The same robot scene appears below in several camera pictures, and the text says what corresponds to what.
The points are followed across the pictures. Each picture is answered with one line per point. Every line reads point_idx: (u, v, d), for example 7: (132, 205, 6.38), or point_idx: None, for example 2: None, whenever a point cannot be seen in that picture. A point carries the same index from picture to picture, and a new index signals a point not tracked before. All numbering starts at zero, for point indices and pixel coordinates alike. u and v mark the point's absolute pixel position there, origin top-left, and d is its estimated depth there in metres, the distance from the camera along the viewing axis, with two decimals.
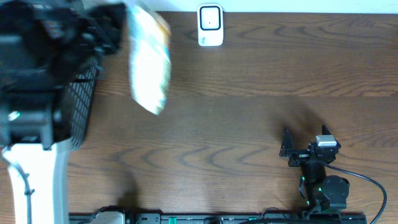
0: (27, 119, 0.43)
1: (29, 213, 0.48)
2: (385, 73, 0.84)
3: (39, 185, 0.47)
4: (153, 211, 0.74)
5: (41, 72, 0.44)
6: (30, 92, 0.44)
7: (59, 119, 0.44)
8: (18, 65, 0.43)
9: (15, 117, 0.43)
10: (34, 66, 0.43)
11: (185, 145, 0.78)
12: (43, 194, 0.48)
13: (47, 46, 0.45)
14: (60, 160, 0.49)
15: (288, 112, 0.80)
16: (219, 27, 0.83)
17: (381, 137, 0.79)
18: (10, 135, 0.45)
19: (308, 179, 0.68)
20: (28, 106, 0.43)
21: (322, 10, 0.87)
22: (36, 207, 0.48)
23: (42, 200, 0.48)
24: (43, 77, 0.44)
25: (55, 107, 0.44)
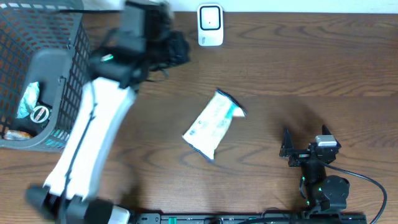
0: (119, 65, 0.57)
1: (82, 141, 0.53)
2: (385, 73, 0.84)
3: (102, 116, 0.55)
4: (153, 211, 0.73)
5: (140, 43, 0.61)
6: (127, 50, 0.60)
7: (138, 76, 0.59)
8: (129, 32, 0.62)
9: (109, 61, 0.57)
10: (137, 37, 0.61)
11: (185, 145, 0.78)
12: (96, 134, 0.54)
13: (148, 33, 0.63)
14: (123, 107, 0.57)
15: (288, 112, 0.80)
16: (219, 27, 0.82)
17: (381, 137, 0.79)
18: (99, 70, 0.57)
19: (309, 179, 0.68)
20: (119, 60, 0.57)
21: (322, 10, 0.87)
22: (89, 136, 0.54)
23: (96, 132, 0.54)
24: (139, 43, 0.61)
25: (137, 66, 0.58)
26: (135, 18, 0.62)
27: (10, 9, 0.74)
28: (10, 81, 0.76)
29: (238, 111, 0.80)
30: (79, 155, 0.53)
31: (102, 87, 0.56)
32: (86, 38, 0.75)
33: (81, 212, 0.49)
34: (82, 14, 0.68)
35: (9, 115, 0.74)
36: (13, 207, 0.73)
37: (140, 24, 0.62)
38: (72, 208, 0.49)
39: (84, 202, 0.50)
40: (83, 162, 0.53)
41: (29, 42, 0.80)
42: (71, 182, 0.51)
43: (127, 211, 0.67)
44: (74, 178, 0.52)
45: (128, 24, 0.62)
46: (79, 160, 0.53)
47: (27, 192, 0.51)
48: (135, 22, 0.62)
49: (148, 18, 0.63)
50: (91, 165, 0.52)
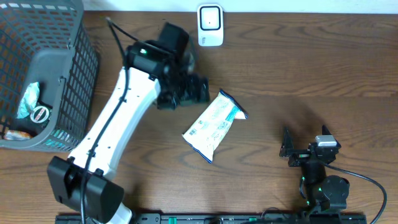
0: (152, 58, 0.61)
1: (111, 118, 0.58)
2: (385, 74, 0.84)
3: (131, 102, 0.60)
4: (153, 211, 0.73)
5: (173, 51, 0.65)
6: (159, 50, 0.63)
7: (166, 73, 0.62)
8: (165, 42, 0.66)
9: (144, 55, 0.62)
10: (172, 48, 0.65)
11: (185, 144, 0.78)
12: (125, 114, 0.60)
13: (179, 48, 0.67)
14: (150, 96, 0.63)
15: (288, 112, 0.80)
16: (218, 27, 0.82)
17: (381, 137, 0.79)
18: (133, 61, 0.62)
19: (308, 179, 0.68)
20: (153, 56, 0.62)
21: (322, 10, 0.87)
22: (117, 116, 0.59)
23: (125, 114, 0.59)
24: (172, 51, 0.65)
25: (166, 65, 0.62)
26: (171, 35, 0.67)
27: (11, 9, 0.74)
28: (10, 82, 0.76)
29: (240, 114, 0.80)
30: (105, 133, 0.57)
31: (137, 73, 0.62)
32: (86, 38, 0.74)
33: (99, 191, 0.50)
34: (82, 14, 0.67)
35: (9, 116, 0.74)
36: (12, 208, 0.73)
37: (175, 39, 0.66)
38: (92, 185, 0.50)
39: (103, 182, 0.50)
40: (109, 137, 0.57)
41: (29, 43, 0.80)
42: (94, 159, 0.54)
43: (129, 210, 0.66)
44: (97, 155, 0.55)
45: (164, 39, 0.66)
46: (104, 138, 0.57)
47: (49, 165, 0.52)
48: (172, 38, 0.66)
49: (183, 39, 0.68)
50: (113, 144, 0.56)
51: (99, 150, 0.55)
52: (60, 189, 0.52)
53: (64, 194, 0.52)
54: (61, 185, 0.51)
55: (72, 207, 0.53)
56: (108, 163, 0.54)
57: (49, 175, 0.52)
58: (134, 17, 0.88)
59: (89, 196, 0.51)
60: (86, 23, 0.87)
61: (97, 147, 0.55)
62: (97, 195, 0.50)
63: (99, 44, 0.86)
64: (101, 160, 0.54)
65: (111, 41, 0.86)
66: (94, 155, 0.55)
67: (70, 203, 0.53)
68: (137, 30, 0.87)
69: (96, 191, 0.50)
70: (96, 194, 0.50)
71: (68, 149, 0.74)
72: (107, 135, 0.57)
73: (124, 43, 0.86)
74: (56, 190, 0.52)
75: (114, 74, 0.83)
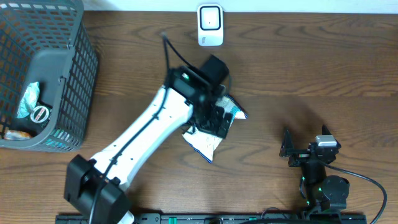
0: (191, 85, 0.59)
1: (140, 131, 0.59)
2: (385, 73, 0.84)
3: (163, 121, 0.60)
4: (153, 211, 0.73)
5: (214, 81, 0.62)
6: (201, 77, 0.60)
7: (201, 102, 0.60)
8: (206, 70, 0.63)
9: (185, 80, 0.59)
10: (212, 77, 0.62)
11: (185, 144, 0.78)
12: (153, 130, 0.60)
13: (219, 76, 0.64)
14: (180, 121, 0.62)
15: (288, 112, 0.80)
16: (218, 27, 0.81)
17: (381, 137, 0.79)
18: (174, 83, 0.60)
19: (309, 179, 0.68)
20: (194, 83, 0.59)
21: (322, 10, 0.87)
22: (145, 134, 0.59)
23: (152, 132, 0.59)
24: (212, 80, 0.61)
25: (203, 94, 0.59)
26: (214, 64, 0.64)
27: (11, 9, 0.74)
28: (10, 82, 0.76)
29: (240, 114, 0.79)
30: (131, 146, 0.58)
31: (176, 95, 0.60)
32: (86, 38, 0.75)
33: (111, 199, 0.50)
34: (82, 14, 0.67)
35: (9, 115, 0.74)
36: (12, 208, 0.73)
37: (216, 69, 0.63)
38: (106, 191, 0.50)
39: (117, 191, 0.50)
40: (134, 149, 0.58)
41: (29, 43, 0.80)
42: (115, 167, 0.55)
43: (131, 214, 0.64)
44: (119, 163, 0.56)
45: (207, 66, 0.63)
46: (129, 151, 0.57)
47: (70, 162, 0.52)
48: (214, 67, 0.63)
49: (225, 69, 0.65)
50: (136, 158, 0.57)
51: (122, 158, 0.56)
52: (74, 188, 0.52)
53: (76, 193, 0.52)
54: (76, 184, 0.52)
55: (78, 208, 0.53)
56: (125, 176, 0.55)
57: (67, 171, 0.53)
58: (134, 17, 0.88)
59: (99, 203, 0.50)
60: (86, 23, 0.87)
61: (122, 156, 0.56)
62: (108, 203, 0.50)
63: (99, 44, 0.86)
64: (120, 172, 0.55)
65: (111, 41, 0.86)
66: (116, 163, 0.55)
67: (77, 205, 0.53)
68: (137, 30, 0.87)
69: (108, 198, 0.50)
70: (108, 202, 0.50)
71: (68, 149, 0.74)
72: (134, 146, 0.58)
73: (124, 43, 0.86)
74: (69, 188, 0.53)
75: (114, 74, 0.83)
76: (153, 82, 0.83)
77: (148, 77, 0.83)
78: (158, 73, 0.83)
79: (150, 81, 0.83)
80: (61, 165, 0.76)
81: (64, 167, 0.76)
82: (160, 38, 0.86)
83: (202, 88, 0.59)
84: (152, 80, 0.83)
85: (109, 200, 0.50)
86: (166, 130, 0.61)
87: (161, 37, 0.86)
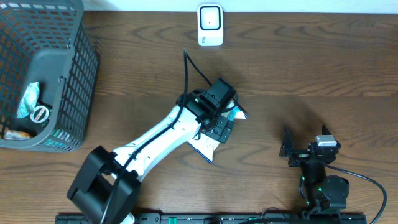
0: (199, 109, 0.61)
1: (158, 134, 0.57)
2: (385, 74, 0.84)
3: (179, 129, 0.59)
4: (153, 211, 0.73)
5: (218, 106, 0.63)
6: (207, 102, 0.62)
7: (205, 125, 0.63)
8: (212, 95, 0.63)
9: (192, 104, 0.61)
10: (217, 102, 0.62)
11: (185, 144, 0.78)
12: (168, 136, 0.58)
13: (224, 101, 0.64)
14: (191, 134, 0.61)
15: (288, 112, 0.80)
16: (218, 27, 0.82)
17: (381, 137, 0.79)
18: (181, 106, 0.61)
19: (308, 179, 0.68)
20: (201, 107, 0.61)
21: (322, 10, 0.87)
22: (161, 139, 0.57)
23: (168, 139, 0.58)
24: (217, 106, 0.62)
25: (208, 119, 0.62)
26: (220, 89, 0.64)
27: (11, 9, 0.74)
28: (10, 82, 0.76)
29: (240, 114, 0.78)
30: (149, 147, 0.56)
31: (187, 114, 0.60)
32: (86, 38, 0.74)
33: (129, 191, 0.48)
34: (82, 14, 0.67)
35: (9, 115, 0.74)
36: (13, 208, 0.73)
37: (222, 94, 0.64)
38: (124, 183, 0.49)
39: (135, 185, 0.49)
40: (151, 150, 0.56)
41: (29, 43, 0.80)
42: (134, 161, 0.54)
43: (132, 216, 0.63)
44: (137, 160, 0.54)
45: (213, 92, 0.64)
46: (146, 152, 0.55)
47: (90, 152, 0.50)
48: (220, 93, 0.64)
49: (230, 94, 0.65)
50: (152, 157, 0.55)
51: (140, 155, 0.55)
52: (85, 182, 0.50)
53: (87, 186, 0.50)
54: (91, 176, 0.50)
55: (84, 205, 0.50)
56: (143, 170, 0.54)
57: (84, 162, 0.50)
58: (134, 17, 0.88)
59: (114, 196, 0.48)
60: (86, 23, 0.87)
61: (139, 154, 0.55)
62: (125, 196, 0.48)
63: (99, 44, 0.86)
64: (139, 166, 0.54)
65: (111, 41, 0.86)
66: (135, 157, 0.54)
67: (84, 200, 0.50)
68: (137, 30, 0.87)
69: (125, 191, 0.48)
70: (125, 195, 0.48)
71: (67, 149, 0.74)
72: (151, 146, 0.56)
73: (124, 43, 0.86)
74: (79, 181, 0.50)
75: (114, 74, 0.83)
76: (153, 82, 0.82)
77: (148, 78, 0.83)
78: (158, 73, 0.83)
79: (150, 81, 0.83)
80: (61, 165, 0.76)
81: (64, 167, 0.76)
82: (160, 38, 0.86)
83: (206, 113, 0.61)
84: (152, 80, 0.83)
85: (125, 193, 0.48)
86: (180, 139, 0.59)
87: (161, 37, 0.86)
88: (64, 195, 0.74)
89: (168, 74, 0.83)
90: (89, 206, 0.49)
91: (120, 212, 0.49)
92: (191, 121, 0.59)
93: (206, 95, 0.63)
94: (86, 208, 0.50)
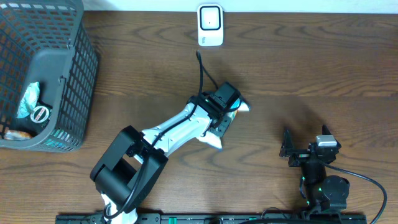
0: (209, 109, 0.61)
1: (180, 121, 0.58)
2: (386, 73, 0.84)
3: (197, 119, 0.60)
4: (153, 211, 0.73)
5: (226, 107, 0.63)
6: (216, 104, 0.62)
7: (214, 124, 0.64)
8: (219, 96, 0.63)
9: (203, 104, 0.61)
10: (225, 103, 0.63)
11: (185, 144, 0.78)
12: (188, 125, 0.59)
13: (231, 101, 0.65)
14: (205, 127, 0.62)
15: (288, 112, 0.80)
16: (218, 27, 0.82)
17: (381, 137, 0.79)
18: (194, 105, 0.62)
19: (308, 179, 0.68)
20: (211, 107, 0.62)
21: (322, 10, 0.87)
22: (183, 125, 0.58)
23: (188, 127, 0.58)
24: (225, 107, 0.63)
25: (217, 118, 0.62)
26: (226, 90, 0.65)
27: (11, 9, 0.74)
28: (10, 82, 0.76)
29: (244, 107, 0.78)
30: (172, 130, 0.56)
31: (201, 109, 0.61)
32: (86, 38, 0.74)
33: (158, 167, 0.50)
34: (82, 14, 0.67)
35: (9, 116, 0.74)
36: (13, 208, 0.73)
37: (228, 96, 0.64)
38: (153, 160, 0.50)
39: (163, 160, 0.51)
40: (173, 133, 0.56)
41: (29, 43, 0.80)
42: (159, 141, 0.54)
43: (135, 213, 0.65)
44: (162, 139, 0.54)
45: (220, 93, 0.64)
46: (169, 134, 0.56)
47: (120, 130, 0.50)
48: (226, 93, 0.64)
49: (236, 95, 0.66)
50: (175, 140, 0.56)
51: (164, 136, 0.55)
52: (112, 159, 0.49)
53: (114, 165, 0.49)
54: (119, 154, 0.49)
55: (107, 184, 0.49)
56: (166, 149, 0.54)
57: (114, 139, 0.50)
58: (134, 17, 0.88)
59: (143, 172, 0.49)
60: (86, 23, 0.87)
61: (164, 135, 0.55)
62: (154, 172, 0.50)
63: (99, 44, 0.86)
64: (165, 146, 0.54)
65: (111, 41, 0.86)
66: (160, 139, 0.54)
67: (109, 178, 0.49)
68: (137, 30, 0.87)
69: (155, 167, 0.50)
70: (154, 170, 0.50)
71: (68, 149, 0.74)
72: (175, 130, 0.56)
73: (124, 43, 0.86)
74: (106, 158, 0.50)
75: (114, 74, 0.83)
76: (153, 82, 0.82)
77: (148, 77, 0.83)
78: (158, 73, 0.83)
79: (150, 81, 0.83)
80: (61, 165, 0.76)
81: (64, 167, 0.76)
82: (160, 38, 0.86)
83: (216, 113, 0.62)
84: (152, 80, 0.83)
85: (155, 169, 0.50)
86: (196, 129, 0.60)
87: (161, 37, 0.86)
88: (64, 195, 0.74)
89: (168, 74, 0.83)
90: (113, 185, 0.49)
91: (145, 188, 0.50)
92: (204, 117, 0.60)
93: (214, 97, 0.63)
94: (109, 188, 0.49)
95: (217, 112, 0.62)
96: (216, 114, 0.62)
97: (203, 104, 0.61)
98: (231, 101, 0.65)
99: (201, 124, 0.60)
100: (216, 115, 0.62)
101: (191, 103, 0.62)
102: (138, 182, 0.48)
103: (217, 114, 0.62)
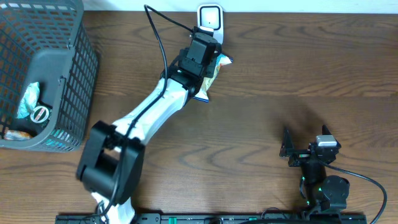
0: (184, 78, 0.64)
1: (152, 104, 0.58)
2: (386, 74, 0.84)
3: (171, 97, 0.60)
4: (153, 211, 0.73)
5: (199, 68, 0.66)
6: (189, 68, 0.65)
7: (191, 93, 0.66)
8: (192, 58, 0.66)
9: (178, 75, 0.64)
10: (198, 62, 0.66)
11: (186, 144, 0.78)
12: (161, 104, 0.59)
13: (205, 60, 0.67)
14: (180, 102, 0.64)
15: (288, 112, 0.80)
16: (219, 27, 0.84)
17: (381, 137, 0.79)
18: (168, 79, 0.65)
19: (309, 179, 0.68)
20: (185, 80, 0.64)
21: (322, 10, 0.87)
22: (155, 107, 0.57)
23: (161, 107, 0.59)
24: (199, 68, 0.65)
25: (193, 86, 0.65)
26: (198, 50, 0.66)
27: (11, 9, 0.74)
28: (10, 81, 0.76)
29: (225, 60, 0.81)
30: (145, 115, 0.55)
31: (176, 87, 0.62)
32: (86, 38, 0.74)
33: (137, 155, 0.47)
34: (82, 14, 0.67)
35: (9, 116, 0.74)
36: (13, 208, 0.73)
37: (200, 55, 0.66)
38: (130, 148, 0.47)
39: (141, 147, 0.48)
40: (148, 116, 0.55)
41: (29, 42, 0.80)
42: (135, 129, 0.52)
43: (132, 209, 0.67)
44: (138, 126, 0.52)
45: (192, 53, 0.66)
46: (143, 120, 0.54)
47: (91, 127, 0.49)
48: (198, 52, 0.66)
49: (208, 51, 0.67)
50: (150, 124, 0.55)
51: (139, 123, 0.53)
52: (89, 157, 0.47)
53: (94, 162, 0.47)
54: (96, 150, 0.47)
55: (91, 181, 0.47)
56: (145, 135, 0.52)
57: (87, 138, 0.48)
58: (134, 17, 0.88)
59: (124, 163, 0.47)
60: (86, 23, 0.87)
61: (138, 121, 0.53)
62: (133, 162, 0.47)
63: (99, 44, 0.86)
64: (141, 132, 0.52)
65: (111, 41, 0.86)
66: (135, 126, 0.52)
67: (92, 175, 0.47)
68: (137, 30, 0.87)
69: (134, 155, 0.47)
70: (133, 159, 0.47)
71: (68, 149, 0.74)
72: (148, 115, 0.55)
73: (124, 43, 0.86)
74: (84, 157, 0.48)
75: (114, 74, 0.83)
76: (153, 81, 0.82)
77: (148, 77, 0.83)
78: (158, 73, 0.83)
79: (150, 81, 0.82)
80: (62, 165, 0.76)
81: (64, 167, 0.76)
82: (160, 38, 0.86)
83: (191, 78, 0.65)
84: (152, 80, 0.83)
85: (134, 158, 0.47)
86: (170, 108, 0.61)
87: (161, 37, 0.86)
88: (64, 195, 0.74)
89: None
90: (97, 182, 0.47)
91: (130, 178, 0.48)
92: (177, 91, 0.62)
93: (186, 62, 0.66)
94: (95, 184, 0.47)
95: (193, 76, 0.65)
96: (191, 79, 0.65)
97: (176, 74, 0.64)
98: (203, 58, 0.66)
99: (175, 100, 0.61)
100: (192, 80, 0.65)
101: (163, 79, 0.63)
102: (120, 174, 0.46)
103: (194, 78, 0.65)
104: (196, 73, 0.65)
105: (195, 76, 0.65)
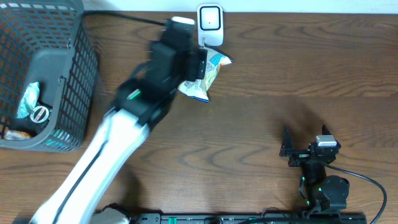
0: (142, 103, 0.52)
1: (95, 157, 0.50)
2: (385, 74, 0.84)
3: (117, 141, 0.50)
4: (153, 211, 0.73)
5: (165, 78, 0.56)
6: (149, 86, 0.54)
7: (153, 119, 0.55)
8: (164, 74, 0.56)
9: (134, 97, 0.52)
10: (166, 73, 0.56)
11: (186, 144, 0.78)
12: (109, 154, 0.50)
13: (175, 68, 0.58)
14: (137, 140, 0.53)
15: (288, 112, 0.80)
16: (219, 27, 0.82)
17: (380, 137, 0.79)
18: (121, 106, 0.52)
19: (308, 179, 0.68)
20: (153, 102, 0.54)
21: (322, 10, 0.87)
22: (93, 172, 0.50)
23: (107, 158, 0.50)
24: (166, 79, 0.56)
25: (155, 108, 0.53)
26: (161, 57, 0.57)
27: (11, 9, 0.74)
28: (10, 81, 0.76)
29: (226, 60, 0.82)
30: (86, 178, 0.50)
31: (122, 122, 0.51)
32: (86, 38, 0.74)
33: None
34: (82, 14, 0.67)
35: (9, 116, 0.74)
36: (13, 208, 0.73)
37: (167, 61, 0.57)
38: None
39: None
40: (86, 183, 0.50)
41: (29, 43, 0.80)
42: (71, 200, 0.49)
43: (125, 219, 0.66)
44: (68, 202, 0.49)
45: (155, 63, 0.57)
46: (70, 208, 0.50)
47: None
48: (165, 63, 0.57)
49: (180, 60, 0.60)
50: (92, 190, 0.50)
51: (74, 196, 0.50)
52: None
53: None
54: None
55: None
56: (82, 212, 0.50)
57: None
58: (134, 17, 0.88)
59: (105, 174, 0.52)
60: (86, 23, 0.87)
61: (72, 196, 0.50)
62: None
63: (99, 44, 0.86)
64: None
65: (111, 41, 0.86)
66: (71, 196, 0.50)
67: None
68: (137, 30, 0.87)
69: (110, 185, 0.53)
70: None
71: (68, 149, 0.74)
72: (89, 176, 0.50)
73: (124, 43, 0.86)
74: None
75: (114, 74, 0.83)
76: None
77: None
78: None
79: None
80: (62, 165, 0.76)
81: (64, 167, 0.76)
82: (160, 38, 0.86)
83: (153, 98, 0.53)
84: None
85: None
86: (124, 152, 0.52)
87: None
88: None
89: None
90: None
91: None
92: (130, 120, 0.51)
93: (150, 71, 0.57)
94: None
95: (157, 90, 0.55)
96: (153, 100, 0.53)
97: (132, 96, 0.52)
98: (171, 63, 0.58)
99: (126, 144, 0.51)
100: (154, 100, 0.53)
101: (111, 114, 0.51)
102: None
103: (158, 91, 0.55)
104: (161, 85, 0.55)
105: (159, 90, 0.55)
